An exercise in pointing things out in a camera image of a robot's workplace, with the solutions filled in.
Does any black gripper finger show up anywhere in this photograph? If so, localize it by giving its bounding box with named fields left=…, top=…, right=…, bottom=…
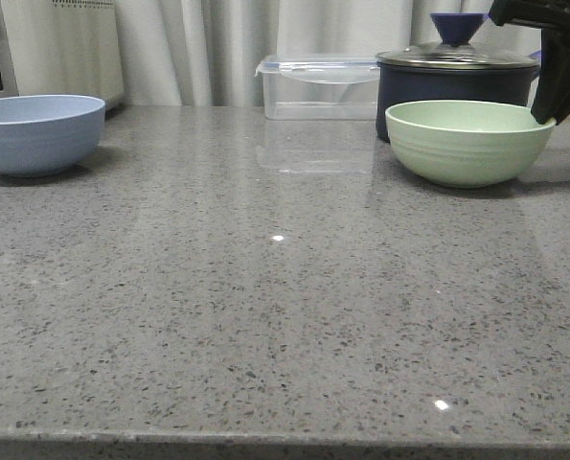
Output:
left=531, top=29, right=570, bottom=124

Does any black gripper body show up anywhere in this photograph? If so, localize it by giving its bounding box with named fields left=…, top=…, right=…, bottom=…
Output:
left=489, top=0, right=570, bottom=33

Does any green bowl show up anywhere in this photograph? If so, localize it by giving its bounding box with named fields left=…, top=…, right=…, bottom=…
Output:
left=385, top=100, right=557, bottom=189

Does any blue bowl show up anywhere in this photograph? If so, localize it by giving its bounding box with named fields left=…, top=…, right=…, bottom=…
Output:
left=0, top=94, right=105, bottom=176

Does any dark blue saucepan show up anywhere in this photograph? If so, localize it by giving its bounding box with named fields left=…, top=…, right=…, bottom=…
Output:
left=376, top=49, right=542, bottom=143

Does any glass lid with blue knob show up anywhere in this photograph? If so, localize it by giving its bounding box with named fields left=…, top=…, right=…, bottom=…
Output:
left=376, top=12, right=541, bottom=70

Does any clear plastic food container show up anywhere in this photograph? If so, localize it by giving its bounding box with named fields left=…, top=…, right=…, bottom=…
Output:
left=256, top=54, right=380, bottom=121

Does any white curtain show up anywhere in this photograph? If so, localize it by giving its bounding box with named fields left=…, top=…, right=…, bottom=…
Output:
left=114, top=0, right=570, bottom=108

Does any white toaster appliance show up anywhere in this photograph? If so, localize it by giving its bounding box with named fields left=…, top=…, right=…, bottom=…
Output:
left=0, top=1, right=125, bottom=109

